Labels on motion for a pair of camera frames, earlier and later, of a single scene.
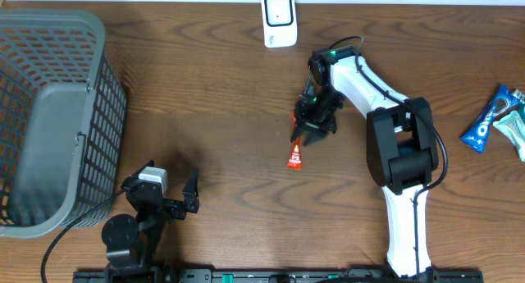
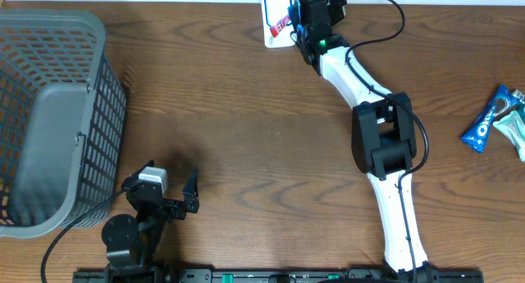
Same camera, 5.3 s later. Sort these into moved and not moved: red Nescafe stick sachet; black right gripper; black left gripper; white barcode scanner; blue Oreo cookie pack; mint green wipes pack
Moved: red Nescafe stick sachet; black right gripper
Not moved: mint green wipes pack; white barcode scanner; blue Oreo cookie pack; black left gripper
